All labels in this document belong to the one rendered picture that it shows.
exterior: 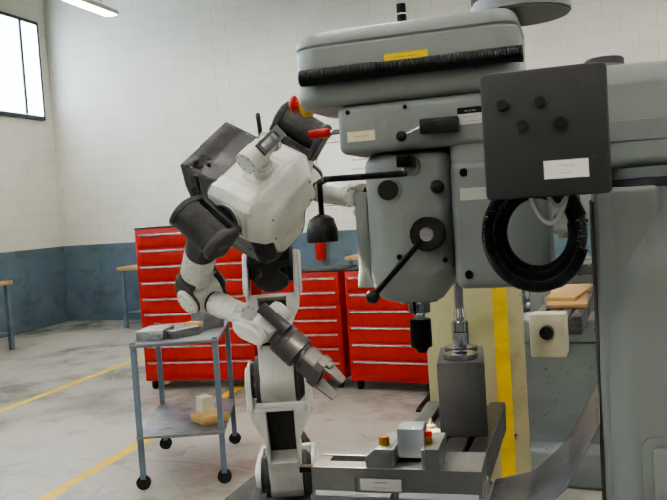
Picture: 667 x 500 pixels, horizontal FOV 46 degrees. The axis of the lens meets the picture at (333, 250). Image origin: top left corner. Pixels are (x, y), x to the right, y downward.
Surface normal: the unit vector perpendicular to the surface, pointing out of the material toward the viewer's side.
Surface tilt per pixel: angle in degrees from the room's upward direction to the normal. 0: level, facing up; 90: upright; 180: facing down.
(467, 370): 90
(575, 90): 90
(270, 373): 78
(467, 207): 90
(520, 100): 90
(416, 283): 118
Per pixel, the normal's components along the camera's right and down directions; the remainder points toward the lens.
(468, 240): -0.29, 0.07
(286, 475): 0.03, 0.29
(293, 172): 0.56, -0.12
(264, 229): 0.18, 0.72
